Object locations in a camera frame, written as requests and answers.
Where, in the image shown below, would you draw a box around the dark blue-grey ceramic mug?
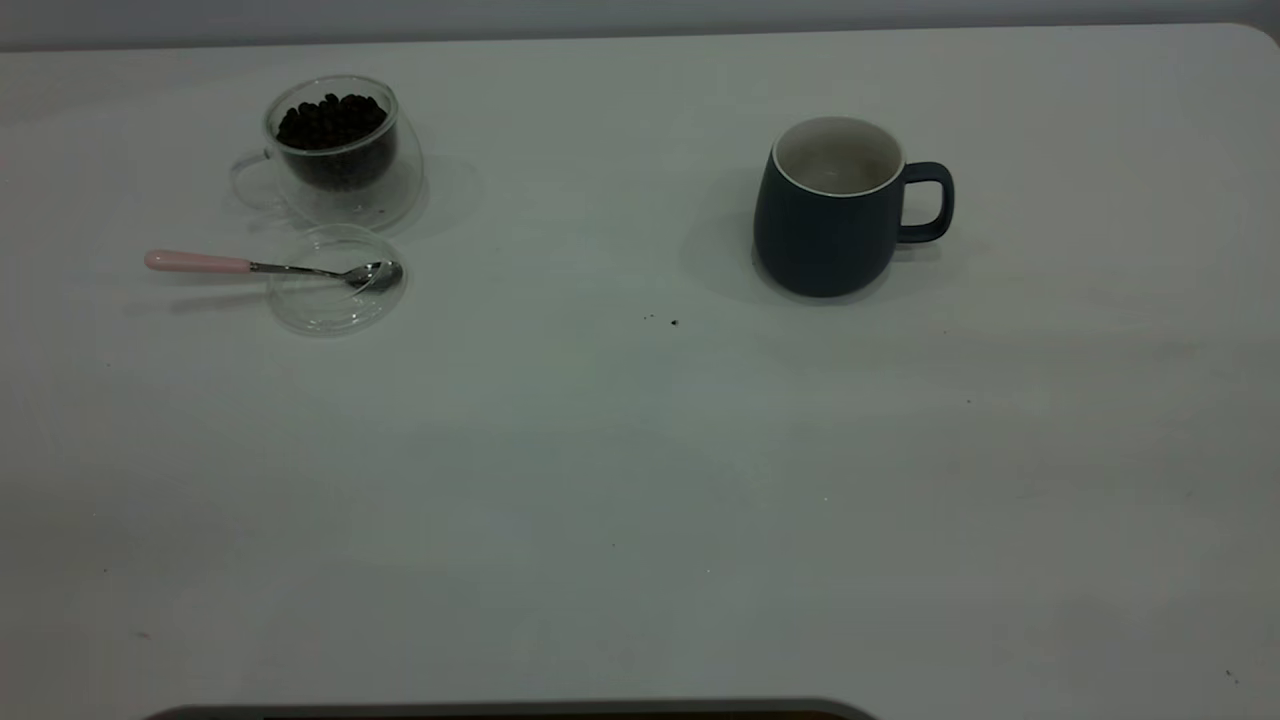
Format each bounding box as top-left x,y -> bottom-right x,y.
752,116 -> 956,299

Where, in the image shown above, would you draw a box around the metal spoon with pink handle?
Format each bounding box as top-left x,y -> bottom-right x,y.
144,250 -> 404,294

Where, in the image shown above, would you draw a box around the double-walled glass cup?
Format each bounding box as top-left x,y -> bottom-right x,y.
230,74 -> 426,231

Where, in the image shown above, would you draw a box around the round clear glass lid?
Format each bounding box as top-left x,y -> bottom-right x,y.
266,224 -> 408,336

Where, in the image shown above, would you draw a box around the coffee beans in glass cup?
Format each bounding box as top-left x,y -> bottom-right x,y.
276,93 -> 397,192

